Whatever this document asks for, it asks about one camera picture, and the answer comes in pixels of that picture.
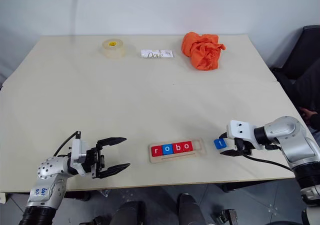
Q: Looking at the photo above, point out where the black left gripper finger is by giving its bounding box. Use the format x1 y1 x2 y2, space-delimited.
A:
96 136 127 149
94 162 132 179

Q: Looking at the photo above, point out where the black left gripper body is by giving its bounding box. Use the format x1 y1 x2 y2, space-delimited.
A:
83 145 106 180

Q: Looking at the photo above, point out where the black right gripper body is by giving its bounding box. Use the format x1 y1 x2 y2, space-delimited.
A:
233 137 254 156

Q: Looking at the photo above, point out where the blue letter t block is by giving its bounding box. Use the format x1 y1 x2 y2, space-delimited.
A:
213 137 228 151

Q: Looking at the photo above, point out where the red letter o block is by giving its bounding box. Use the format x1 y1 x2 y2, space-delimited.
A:
183 140 195 153

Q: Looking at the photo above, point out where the red letter b block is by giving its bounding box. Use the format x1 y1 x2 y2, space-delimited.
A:
172 142 186 155

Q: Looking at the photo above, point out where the wooden letter tray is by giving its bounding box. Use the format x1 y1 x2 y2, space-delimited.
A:
148 137 208 164

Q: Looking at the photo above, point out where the red letter r block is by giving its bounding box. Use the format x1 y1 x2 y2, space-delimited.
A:
150 144 164 158

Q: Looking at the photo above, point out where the blue letter o block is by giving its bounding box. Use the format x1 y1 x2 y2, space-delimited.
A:
161 143 174 157

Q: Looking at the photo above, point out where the bystander's bare hand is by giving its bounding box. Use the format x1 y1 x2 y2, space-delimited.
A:
299 106 319 121

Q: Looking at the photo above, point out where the black table foot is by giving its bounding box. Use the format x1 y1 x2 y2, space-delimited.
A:
62 191 91 201
221 183 252 193

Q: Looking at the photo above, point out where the dark rounded shape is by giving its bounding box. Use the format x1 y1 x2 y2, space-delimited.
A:
177 192 204 225
116 199 148 225

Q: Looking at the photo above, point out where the black caster wheel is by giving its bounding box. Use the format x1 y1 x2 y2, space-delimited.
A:
90 214 106 225
212 208 239 225

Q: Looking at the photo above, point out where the crumpled orange cloth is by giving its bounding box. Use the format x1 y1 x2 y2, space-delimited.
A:
181 31 226 72

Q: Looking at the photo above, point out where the bystander in dark clothes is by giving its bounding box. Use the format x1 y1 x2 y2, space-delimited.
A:
286 64 320 131

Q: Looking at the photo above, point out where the clear tape roll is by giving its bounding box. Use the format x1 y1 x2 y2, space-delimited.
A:
100 38 127 60

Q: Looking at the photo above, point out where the white Dove soap box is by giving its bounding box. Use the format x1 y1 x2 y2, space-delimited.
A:
140 48 174 60

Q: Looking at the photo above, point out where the black chair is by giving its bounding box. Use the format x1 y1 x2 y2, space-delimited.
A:
270 24 320 87

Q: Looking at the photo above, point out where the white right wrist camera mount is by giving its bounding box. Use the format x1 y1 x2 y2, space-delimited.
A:
226 119 265 151

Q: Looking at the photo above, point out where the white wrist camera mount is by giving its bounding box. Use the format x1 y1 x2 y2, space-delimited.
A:
69 138 88 177
226 119 265 151

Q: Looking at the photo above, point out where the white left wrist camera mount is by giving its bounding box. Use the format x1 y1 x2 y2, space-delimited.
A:
69 138 88 177

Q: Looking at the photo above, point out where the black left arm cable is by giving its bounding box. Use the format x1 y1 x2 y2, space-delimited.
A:
53 130 82 159

